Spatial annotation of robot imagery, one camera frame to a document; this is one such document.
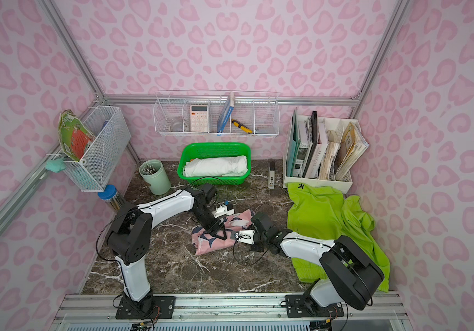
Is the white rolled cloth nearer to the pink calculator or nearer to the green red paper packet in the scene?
the pink calculator

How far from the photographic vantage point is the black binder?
0.90m

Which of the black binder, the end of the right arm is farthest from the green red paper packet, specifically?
the black binder

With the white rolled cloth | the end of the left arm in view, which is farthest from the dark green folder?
the end of the left arm

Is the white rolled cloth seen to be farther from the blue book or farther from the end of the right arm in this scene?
the end of the right arm

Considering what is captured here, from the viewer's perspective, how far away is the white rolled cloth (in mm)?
1027

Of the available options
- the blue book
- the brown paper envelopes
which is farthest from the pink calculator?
the brown paper envelopes

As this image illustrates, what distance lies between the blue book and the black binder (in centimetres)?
37

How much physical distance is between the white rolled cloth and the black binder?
289mm

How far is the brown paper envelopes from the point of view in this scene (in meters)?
0.92

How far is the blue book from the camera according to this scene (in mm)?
870

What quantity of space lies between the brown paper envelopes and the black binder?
163mm

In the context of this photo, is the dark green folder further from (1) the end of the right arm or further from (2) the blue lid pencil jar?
(2) the blue lid pencil jar
